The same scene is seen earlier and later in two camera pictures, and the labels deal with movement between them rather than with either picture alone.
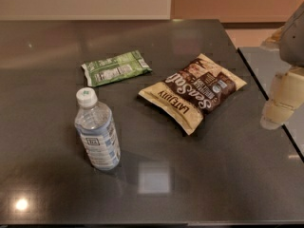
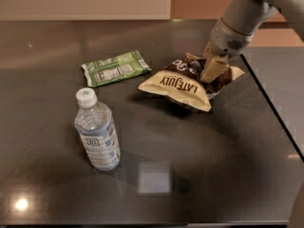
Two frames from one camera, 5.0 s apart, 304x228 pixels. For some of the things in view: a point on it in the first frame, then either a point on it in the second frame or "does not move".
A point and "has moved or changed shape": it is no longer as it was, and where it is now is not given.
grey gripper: [294, 42] to [225, 41]
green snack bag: [115, 68] does not move
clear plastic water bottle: [97, 127] does not move
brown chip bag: [196, 87] has moved or changed shape
